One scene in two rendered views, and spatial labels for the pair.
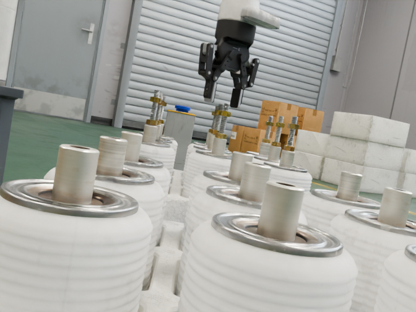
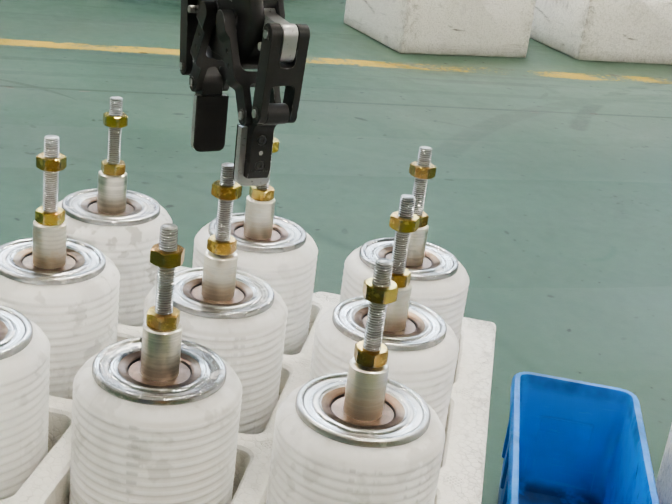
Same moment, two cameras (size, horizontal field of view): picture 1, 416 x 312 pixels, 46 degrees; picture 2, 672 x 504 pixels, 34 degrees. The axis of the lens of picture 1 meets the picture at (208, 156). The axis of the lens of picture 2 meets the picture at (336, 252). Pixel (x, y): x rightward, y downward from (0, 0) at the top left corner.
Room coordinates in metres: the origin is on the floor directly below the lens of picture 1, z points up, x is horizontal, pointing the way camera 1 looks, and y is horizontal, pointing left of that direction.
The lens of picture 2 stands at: (0.74, 0.63, 0.55)
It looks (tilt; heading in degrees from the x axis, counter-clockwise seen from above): 22 degrees down; 281
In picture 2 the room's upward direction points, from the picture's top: 7 degrees clockwise
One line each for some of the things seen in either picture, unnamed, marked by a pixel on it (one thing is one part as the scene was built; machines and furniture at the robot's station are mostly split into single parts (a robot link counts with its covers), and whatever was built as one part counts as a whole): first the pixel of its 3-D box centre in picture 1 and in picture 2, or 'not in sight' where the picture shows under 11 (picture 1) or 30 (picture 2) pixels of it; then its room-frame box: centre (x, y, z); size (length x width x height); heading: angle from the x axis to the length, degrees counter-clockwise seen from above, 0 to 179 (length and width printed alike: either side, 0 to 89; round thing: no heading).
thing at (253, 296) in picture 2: (212, 150); (217, 293); (0.94, -0.01, 0.25); 0.08 x 0.08 x 0.01
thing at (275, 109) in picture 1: (277, 117); not in sight; (4.96, -0.62, 0.45); 0.30 x 0.24 x 0.30; 31
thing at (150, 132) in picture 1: (149, 135); (365, 389); (0.81, 0.10, 0.26); 0.02 x 0.02 x 0.03
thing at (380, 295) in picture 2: (155, 99); (380, 290); (0.81, 0.10, 0.32); 0.02 x 0.02 x 0.01; 51
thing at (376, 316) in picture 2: (153, 112); (375, 325); (0.81, 0.10, 0.30); 0.01 x 0.01 x 0.08
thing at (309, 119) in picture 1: (303, 122); not in sight; (5.16, -0.93, 0.45); 0.30 x 0.24 x 0.30; 27
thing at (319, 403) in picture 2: (148, 143); (362, 409); (0.81, 0.10, 0.25); 0.08 x 0.08 x 0.01
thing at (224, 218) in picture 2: (217, 123); (224, 219); (0.94, -0.01, 0.30); 0.01 x 0.01 x 0.08
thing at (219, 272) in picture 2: (213, 143); (219, 275); (0.94, -0.01, 0.26); 0.02 x 0.02 x 0.03
